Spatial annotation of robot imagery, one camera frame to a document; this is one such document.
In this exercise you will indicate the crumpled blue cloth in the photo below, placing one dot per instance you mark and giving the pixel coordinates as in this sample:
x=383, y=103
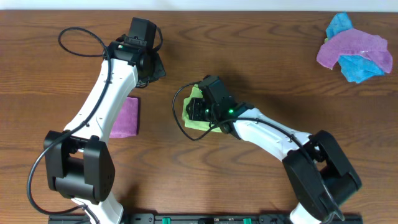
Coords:
x=355, y=68

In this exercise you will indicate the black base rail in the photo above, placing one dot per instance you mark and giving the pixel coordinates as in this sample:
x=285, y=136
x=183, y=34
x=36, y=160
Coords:
x=148, y=218

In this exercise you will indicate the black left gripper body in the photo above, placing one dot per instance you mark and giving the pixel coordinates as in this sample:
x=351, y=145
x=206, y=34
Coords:
x=158, y=72

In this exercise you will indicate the crumpled purple cloth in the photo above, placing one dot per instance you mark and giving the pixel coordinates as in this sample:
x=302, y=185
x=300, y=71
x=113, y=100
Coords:
x=356, y=42

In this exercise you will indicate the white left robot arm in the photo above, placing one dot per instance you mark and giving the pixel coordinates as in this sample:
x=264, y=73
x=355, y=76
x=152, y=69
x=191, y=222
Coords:
x=78, y=162

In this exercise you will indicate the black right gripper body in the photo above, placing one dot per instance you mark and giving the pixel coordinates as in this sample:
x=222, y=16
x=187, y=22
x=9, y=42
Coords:
x=199, y=111

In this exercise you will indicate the folded purple cloth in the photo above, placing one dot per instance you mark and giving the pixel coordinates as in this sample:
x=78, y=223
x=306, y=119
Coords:
x=126, y=124

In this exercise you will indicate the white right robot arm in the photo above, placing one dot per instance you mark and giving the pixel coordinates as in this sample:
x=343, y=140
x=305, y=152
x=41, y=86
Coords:
x=320, y=173

